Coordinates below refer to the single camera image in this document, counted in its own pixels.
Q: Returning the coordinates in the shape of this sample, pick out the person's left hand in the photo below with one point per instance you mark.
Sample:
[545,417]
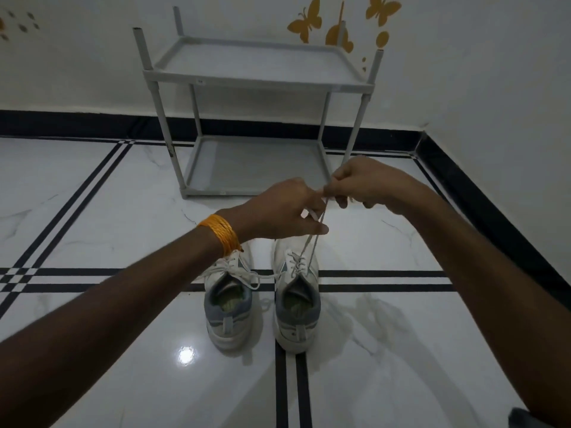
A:
[272,211]

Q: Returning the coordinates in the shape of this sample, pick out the person's right hand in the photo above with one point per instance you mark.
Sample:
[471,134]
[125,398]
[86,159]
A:
[383,187]

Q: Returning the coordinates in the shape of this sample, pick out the person's left thumb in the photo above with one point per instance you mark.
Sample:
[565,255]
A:
[308,228]

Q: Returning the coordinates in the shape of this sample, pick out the person's right thumb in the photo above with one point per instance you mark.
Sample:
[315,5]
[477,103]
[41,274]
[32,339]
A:
[339,188]

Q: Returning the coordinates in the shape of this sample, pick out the white shoelace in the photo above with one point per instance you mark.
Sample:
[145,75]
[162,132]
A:
[243,274]
[314,242]

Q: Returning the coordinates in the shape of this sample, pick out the person's left forearm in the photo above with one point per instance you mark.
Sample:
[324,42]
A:
[111,325]

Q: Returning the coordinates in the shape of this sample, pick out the person's right forearm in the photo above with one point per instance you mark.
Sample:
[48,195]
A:
[499,289]

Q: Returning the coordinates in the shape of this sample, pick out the white and grey sneaker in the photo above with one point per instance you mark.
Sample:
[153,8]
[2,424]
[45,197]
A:
[228,303]
[296,307]

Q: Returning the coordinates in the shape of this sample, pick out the orange thread wristband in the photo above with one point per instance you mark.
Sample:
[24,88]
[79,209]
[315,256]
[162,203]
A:
[221,234]

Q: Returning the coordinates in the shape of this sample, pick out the grey two-tier shoe rack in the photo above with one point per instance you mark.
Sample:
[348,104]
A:
[263,66]

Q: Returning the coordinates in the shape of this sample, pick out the yellow oval wall sticker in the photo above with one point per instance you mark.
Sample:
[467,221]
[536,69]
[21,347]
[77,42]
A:
[382,39]

